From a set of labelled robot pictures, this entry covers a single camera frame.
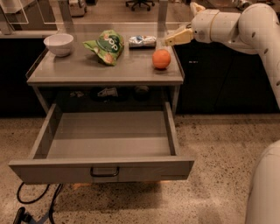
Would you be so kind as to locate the silver blue snack packet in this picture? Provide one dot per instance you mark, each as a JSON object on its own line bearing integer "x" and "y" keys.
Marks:
{"x": 142, "y": 41}

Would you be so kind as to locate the black drawer handle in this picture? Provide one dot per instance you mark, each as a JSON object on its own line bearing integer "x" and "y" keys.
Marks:
{"x": 104, "y": 172}

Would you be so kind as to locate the orange fruit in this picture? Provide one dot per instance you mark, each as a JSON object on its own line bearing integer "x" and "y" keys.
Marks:
{"x": 161, "y": 59}

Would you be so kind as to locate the green chip bag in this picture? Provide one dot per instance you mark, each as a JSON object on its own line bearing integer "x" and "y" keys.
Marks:
{"x": 108, "y": 47}

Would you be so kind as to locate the grey metal cabinet table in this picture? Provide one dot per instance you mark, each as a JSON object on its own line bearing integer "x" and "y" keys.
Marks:
{"x": 82, "y": 68}

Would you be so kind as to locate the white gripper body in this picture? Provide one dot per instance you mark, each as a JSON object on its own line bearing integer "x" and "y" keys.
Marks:
{"x": 201, "y": 26}

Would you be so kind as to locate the black plug on floor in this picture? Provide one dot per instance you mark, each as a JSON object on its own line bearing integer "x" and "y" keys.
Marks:
{"x": 22, "y": 216}

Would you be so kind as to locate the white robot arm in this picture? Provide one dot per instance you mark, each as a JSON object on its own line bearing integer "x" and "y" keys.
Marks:
{"x": 256, "y": 30}

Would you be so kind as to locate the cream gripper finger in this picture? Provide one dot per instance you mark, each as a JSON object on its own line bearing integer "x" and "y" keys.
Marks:
{"x": 196, "y": 8}
{"x": 181, "y": 36}

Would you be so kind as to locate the open grey top drawer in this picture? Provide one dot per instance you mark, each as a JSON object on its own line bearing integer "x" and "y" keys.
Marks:
{"x": 143, "y": 144}

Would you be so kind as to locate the white ceramic bowl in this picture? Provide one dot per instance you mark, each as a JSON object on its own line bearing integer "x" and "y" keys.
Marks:
{"x": 60, "y": 44}

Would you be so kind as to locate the black office chair base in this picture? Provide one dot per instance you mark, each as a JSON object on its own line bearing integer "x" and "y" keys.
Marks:
{"x": 148, "y": 3}

